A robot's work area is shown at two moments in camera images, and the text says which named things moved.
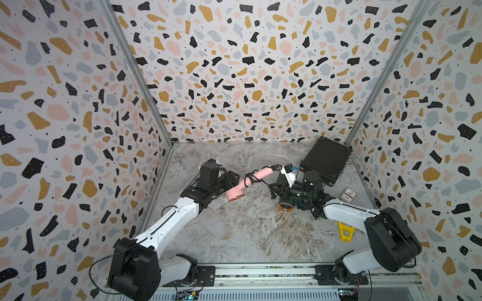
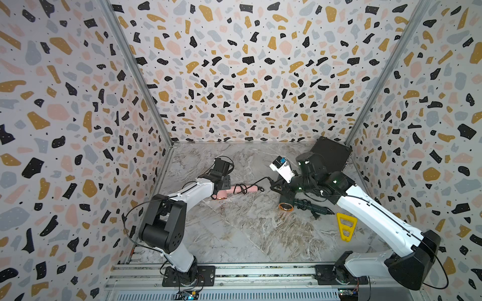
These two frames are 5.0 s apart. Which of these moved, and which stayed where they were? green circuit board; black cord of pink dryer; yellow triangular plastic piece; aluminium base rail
Moved: black cord of pink dryer
Stayed: green circuit board; aluminium base rail; yellow triangular plastic piece
